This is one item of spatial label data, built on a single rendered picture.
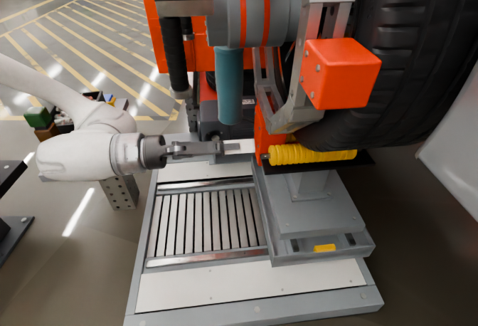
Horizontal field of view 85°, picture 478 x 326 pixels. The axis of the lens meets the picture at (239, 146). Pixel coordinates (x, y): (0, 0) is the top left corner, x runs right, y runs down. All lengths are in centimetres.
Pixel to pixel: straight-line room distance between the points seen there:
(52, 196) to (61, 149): 98
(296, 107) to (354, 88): 13
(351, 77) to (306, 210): 70
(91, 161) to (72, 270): 75
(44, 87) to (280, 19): 54
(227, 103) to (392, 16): 57
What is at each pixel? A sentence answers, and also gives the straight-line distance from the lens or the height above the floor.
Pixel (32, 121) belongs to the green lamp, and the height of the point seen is 64.
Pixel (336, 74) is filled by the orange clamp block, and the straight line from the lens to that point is 36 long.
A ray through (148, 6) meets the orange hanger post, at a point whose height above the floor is 78.
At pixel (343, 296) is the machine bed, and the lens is 105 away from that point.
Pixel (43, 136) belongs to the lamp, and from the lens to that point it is 85.
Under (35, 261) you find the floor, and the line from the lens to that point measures 138.
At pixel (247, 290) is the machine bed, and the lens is 100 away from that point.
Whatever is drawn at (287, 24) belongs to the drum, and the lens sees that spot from 63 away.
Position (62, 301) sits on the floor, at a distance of 124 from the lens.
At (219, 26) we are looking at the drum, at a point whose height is 85.
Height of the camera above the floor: 102
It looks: 41 degrees down
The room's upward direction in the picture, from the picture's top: straight up
